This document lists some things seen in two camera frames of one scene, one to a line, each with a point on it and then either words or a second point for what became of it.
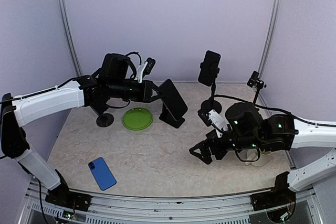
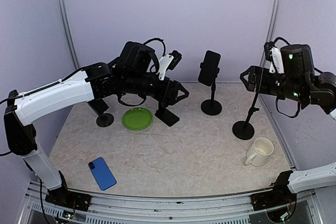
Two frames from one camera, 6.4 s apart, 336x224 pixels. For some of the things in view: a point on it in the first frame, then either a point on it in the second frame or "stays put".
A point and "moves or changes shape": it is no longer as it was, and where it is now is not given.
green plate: [137, 118] stays put
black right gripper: [211, 140] → [255, 71]
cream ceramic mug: [252, 155] stays put
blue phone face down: [102, 173] stays put
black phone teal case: [208, 72] stays put
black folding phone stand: [167, 117] moves or changes shape
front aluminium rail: [110, 208] stays put
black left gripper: [146, 93] → [167, 95]
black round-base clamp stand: [211, 104] stays put
